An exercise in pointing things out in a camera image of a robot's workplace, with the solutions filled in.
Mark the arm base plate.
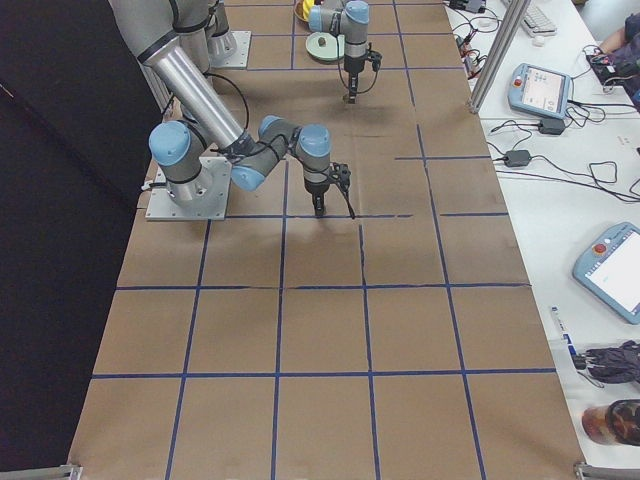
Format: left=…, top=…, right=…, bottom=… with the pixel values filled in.
left=146, top=156, right=231, bottom=221
left=207, top=31, right=251, bottom=69

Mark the black power adapter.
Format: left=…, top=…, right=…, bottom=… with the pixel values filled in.
left=503, top=149, right=532, bottom=168

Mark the near teach pendant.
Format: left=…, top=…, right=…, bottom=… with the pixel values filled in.
left=572, top=222, right=640, bottom=325

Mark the light green plate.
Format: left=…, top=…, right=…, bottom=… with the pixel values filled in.
left=305, top=32, right=345, bottom=62

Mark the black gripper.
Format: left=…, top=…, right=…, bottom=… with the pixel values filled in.
left=343, top=47, right=383, bottom=103
left=304, top=162, right=350, bottom=218

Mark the teach pendant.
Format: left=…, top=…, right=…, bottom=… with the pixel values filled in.
left=507, top=63, right=572, bottom=120
left=572, top=222, right=640, bottom=325

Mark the far teach pendant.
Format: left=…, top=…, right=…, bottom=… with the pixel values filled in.
left=507, top=63, right=572, bottom=120

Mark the aluminium frame post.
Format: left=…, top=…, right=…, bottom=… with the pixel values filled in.
left=467, top=0, right=530, bottom=114

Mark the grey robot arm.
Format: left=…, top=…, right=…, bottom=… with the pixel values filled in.
left=205, top=1, right=382, bottom=104
left=112, top=1, right=350, bottom=220

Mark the brown wicker basket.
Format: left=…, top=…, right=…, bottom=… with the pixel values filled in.
left=294, top=0, right=309, bottom=22

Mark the yellow banana bunch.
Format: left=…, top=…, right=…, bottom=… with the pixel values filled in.
left=302, top=0, right=315, bottom=21

